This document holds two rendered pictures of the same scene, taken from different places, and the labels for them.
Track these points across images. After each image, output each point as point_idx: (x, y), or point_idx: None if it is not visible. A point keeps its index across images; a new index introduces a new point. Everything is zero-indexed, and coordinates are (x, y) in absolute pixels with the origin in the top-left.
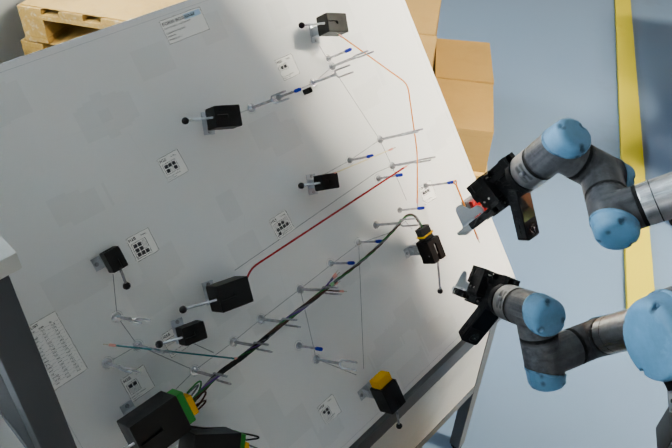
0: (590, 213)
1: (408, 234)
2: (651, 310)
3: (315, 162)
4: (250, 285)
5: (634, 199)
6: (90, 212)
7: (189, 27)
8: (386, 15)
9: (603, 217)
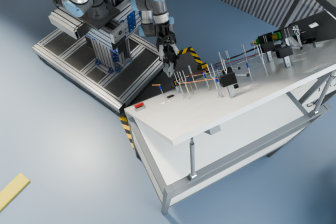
0: None
1: (180, 94)
2: None
3: None
4: (254, 66)
5: None
6: (325, 47)
7: (314, 68)
8: (175, 120)
9: None
